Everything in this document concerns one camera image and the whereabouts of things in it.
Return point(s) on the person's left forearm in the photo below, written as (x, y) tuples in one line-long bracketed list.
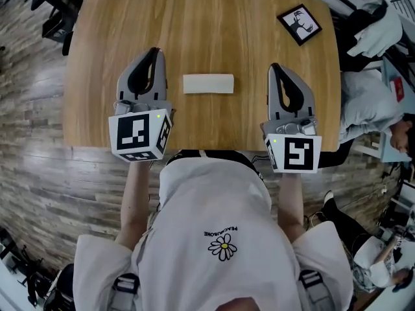
[(136, 199)]

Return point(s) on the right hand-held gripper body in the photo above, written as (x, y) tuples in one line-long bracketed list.
[(293, 147)]

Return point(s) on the black framed picture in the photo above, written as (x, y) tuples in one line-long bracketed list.
[(299, 24)]

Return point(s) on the grey jacket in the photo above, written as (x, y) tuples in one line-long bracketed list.
[(379, 31)]

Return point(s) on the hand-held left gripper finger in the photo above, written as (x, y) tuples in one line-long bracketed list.
[(124, 79), (160, 76)]

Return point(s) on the white glasses case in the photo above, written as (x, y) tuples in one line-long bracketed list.
[(208, 83)]

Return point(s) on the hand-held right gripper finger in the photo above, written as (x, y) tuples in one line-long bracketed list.
[(303, 91), (273, 92)]

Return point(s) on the person's right forearm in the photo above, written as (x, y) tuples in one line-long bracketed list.
[(291, 202)]

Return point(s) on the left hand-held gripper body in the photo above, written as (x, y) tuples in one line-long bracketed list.
[(136, 134)]

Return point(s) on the person's white flower-print t-shirt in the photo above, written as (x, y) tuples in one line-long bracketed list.
[(210, 225)]

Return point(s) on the light blue desk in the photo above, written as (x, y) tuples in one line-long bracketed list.
[(389, 131)]

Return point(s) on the red card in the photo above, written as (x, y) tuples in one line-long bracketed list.
[(398, 89)]

